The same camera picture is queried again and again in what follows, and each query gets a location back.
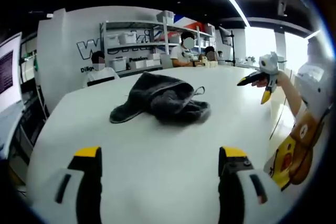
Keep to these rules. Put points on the dark grey towel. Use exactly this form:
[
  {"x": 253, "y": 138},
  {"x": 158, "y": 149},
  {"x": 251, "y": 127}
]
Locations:
[{"x": 162, "y": 98}]

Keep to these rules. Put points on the white storage bin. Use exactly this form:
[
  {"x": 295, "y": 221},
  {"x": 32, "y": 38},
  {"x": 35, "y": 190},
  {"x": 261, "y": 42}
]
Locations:
[
  {"x": 128, "y": 37},
  {"x": 165, "y": 16},
  {"x": 119, "y": 64}
]

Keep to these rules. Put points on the computer monitor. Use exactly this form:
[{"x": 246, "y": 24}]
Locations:
[{"x": 9, "y": 66}]

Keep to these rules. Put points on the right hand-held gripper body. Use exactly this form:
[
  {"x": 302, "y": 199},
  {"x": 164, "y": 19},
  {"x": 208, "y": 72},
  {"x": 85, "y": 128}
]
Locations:
[{"x": 269, "y": 64}]

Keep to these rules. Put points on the monitor on stand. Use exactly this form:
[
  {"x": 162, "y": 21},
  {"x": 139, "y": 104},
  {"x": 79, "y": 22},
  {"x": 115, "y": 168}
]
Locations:
[{"x": 226, "y": 37}]

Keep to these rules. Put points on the white chest device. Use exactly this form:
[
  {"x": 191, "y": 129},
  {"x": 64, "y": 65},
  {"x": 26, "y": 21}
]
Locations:
[{"x": 315, "y": 87}]

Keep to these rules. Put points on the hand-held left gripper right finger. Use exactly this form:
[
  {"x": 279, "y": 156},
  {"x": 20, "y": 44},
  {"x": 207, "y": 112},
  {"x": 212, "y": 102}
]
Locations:
[{"x": 241, "y": 182}]

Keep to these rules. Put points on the white table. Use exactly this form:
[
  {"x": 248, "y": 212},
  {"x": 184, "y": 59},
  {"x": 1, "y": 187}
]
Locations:
[{"x": 157, "y": 134}]

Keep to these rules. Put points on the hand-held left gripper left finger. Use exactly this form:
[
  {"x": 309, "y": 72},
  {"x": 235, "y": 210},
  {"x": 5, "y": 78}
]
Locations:
[{"x": 78, "y": 179}]

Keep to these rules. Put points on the metal storage shelf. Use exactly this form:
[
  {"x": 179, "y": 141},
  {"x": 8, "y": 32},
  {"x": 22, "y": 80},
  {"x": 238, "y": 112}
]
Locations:
[{"x": 155, "y": 45}]

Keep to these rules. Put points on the person's right hand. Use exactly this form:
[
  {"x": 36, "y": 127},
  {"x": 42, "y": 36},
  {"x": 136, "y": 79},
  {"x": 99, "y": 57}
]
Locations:
[{"x": 260, "y": 82}]

